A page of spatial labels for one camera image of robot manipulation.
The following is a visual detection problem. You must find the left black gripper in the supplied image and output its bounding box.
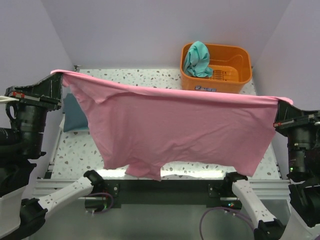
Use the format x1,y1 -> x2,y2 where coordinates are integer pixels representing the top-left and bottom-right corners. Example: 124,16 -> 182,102
4,68 -> 63,154

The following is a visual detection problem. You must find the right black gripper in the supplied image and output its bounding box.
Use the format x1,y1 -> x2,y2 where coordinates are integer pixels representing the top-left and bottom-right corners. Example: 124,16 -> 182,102
272,97 -> 320,173

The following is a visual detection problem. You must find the pink t-shirt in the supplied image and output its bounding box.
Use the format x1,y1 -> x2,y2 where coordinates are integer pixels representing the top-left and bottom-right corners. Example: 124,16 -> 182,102
60,70 -> 282,181

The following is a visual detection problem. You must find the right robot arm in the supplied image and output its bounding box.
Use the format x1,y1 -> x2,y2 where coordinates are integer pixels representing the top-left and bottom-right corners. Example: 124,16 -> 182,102
222,101 -> 320,240

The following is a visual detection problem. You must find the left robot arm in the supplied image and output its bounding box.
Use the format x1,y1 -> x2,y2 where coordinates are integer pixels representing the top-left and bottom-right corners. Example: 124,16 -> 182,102
0,72 -> 104,240

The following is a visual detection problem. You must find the folded dark blue t-shirt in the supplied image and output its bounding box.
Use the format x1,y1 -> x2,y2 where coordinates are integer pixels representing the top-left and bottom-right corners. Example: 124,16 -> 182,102
63,93 -> 89,132

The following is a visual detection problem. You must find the orange plastic basket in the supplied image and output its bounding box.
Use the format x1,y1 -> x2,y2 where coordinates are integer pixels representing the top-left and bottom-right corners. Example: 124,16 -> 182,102
180,43 -> 252,94

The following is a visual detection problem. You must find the teal t-shirt in basket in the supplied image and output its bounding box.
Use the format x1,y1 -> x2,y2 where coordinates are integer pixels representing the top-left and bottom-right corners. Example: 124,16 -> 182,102
182,41 -> 214,78

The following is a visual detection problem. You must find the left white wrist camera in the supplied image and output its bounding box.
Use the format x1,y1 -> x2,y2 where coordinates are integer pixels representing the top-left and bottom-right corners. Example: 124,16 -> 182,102
0,95 -> 19,104

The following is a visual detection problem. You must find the aluminium table frame rail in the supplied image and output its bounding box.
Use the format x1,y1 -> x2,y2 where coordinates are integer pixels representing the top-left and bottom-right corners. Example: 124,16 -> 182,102
18,65 -> 82,240

